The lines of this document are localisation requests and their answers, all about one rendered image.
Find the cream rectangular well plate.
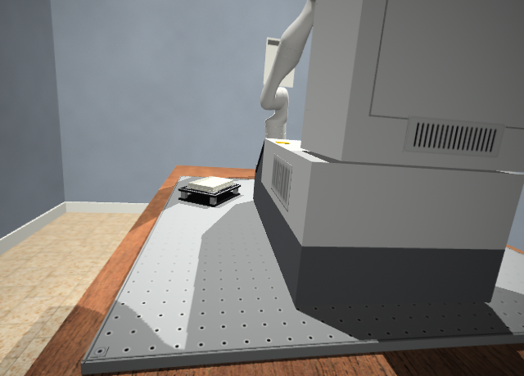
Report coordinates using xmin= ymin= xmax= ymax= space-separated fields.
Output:
xmin=187 ymin=176 xmax=234 ymax=192

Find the black rectangular frame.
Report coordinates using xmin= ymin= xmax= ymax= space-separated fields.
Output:
xmin=178 ymin=183 xmax=241 ymax=207

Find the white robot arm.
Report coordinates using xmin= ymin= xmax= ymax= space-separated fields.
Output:
xmin=260 ymin=0 xmax=315 ymax=140

